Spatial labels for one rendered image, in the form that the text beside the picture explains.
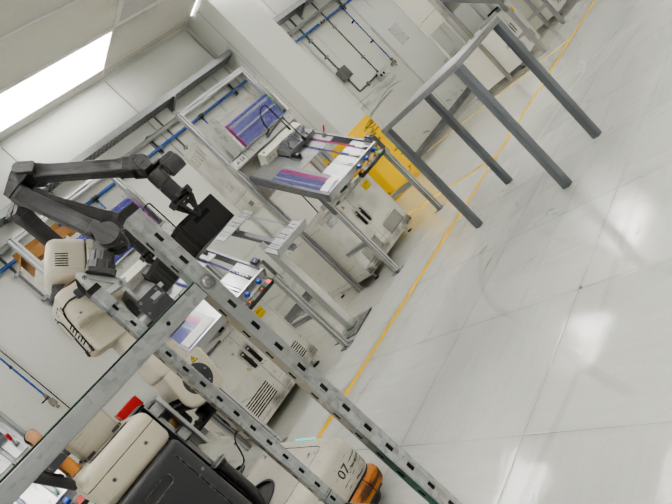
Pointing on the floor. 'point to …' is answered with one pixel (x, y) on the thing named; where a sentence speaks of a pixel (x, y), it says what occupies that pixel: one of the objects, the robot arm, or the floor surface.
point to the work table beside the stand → (491, 112)
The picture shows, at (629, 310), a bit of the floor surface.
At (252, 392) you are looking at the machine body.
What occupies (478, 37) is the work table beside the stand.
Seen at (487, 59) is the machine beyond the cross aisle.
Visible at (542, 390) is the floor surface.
